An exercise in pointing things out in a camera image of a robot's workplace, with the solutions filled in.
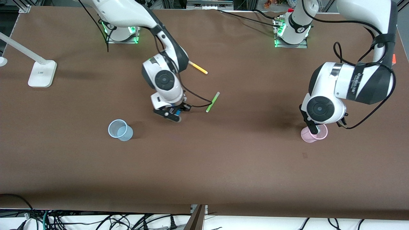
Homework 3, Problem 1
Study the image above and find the pink plastic cup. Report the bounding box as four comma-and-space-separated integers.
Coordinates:
301, 124, 328, 143

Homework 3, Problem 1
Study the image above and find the green marker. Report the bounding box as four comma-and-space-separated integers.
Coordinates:
205, 92, 220, 113

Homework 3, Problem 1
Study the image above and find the yellow marker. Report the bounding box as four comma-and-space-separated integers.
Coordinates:
188, 60, 208, 75

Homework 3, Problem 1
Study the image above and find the blue plastic cup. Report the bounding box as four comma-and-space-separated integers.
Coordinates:
108, 119, 134, 142

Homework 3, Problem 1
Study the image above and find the grey metal device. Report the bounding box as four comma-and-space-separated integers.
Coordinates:
187, 0, 234, 10

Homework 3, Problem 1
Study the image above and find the white desk lamp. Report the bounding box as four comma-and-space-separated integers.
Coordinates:
0, 32, 58, 88

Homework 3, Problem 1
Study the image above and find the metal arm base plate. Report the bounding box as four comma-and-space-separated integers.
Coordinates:
274, 17, 308, 49
105, 27, 140, 44

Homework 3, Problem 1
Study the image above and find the black cable on table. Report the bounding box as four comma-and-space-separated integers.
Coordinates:
217, 9, 283, 28

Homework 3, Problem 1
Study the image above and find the brown support post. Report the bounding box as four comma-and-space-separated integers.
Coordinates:
184, 204, 205, 230

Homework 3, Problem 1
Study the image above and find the black looped cable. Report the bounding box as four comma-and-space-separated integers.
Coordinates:
0, 193, 34, 221

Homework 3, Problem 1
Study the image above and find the silver aluminium frame post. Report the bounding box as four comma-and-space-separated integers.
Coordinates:
18, 0, 32, 14

